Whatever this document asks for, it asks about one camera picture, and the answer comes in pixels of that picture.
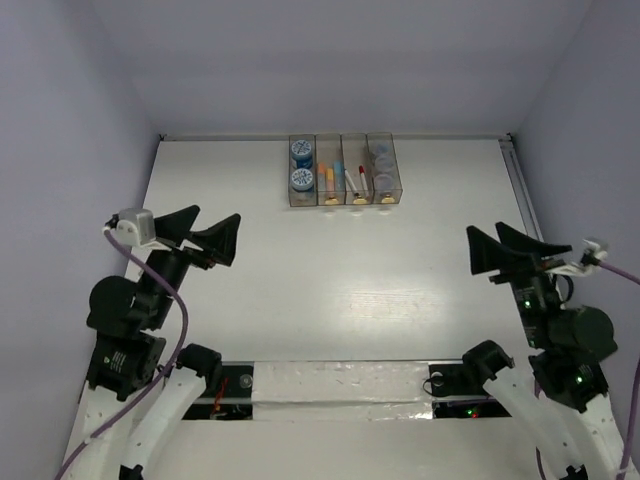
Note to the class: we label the red cap whiteboard marker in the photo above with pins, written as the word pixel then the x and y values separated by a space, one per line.
pixel 362 177

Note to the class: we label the blue slime jar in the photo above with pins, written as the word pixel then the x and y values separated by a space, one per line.
pixel 301 154
pixel 302 180

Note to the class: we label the black cap whiteboard marker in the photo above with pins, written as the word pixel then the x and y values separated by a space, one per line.
pixel 351 184

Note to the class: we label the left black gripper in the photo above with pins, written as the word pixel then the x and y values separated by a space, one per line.
pixel 220 239

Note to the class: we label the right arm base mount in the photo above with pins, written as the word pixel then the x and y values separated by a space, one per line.
pixel 455 396

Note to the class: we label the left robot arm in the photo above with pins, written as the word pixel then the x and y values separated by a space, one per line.
pixel 143 376

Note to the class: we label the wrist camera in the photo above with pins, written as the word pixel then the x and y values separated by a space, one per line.
pixel 595 251
pixel 133 227

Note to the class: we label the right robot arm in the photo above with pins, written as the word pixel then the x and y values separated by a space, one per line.
pixel 570 418

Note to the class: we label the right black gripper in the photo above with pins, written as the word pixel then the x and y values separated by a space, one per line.
pixel 486 251

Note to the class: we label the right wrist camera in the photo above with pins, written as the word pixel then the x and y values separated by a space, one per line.
pixel 595 251

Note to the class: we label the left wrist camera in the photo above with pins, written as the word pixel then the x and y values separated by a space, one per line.
pixel 133 227

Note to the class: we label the clear drawer bin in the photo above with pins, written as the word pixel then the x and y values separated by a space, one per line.
pixel 355 152
pixel 308 199
pixel 329 150
pixel 385 197

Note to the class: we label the blue highlighter pen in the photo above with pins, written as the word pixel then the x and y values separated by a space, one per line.
pixel 338 176

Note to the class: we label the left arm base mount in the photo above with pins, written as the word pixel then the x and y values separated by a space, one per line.
pixel 230 399

